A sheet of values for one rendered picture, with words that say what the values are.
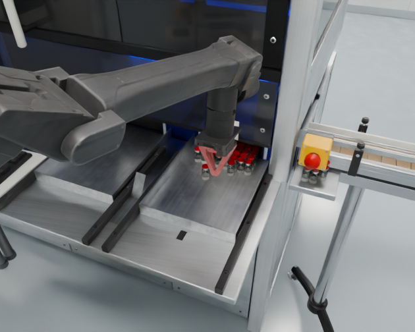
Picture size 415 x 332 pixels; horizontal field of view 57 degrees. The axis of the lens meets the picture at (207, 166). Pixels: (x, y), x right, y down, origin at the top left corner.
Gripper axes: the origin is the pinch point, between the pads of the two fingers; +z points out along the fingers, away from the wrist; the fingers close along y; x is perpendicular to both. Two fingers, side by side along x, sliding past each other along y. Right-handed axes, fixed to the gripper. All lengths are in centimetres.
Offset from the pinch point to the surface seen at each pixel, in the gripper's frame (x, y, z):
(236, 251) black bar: -7.3, -0.9, 18.6
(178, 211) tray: 11.3, 7.2, 18.8
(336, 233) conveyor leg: -30, 49, 41
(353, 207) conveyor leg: -32, 46, 27
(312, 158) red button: -17.7, 22.6, 2.6
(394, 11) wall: -51, 493, 5
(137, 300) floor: 45, 40, 102
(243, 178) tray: -0.2, 25.4, 15.2
